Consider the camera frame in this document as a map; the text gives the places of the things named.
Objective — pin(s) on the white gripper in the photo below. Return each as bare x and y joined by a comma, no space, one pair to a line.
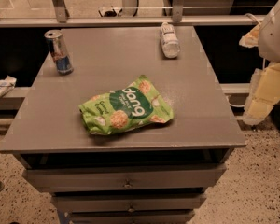
275,36

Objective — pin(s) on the silver blue redbull can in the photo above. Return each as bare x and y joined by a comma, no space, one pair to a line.
58,51

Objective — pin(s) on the green dang chips bag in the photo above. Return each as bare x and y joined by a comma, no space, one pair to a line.
120,111

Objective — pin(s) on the grey drawer cabinet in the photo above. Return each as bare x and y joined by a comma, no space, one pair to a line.
129,137

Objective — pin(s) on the white tissue packet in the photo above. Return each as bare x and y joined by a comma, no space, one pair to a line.
7,85

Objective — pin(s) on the metal railing frame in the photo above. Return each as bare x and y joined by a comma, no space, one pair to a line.
73,13

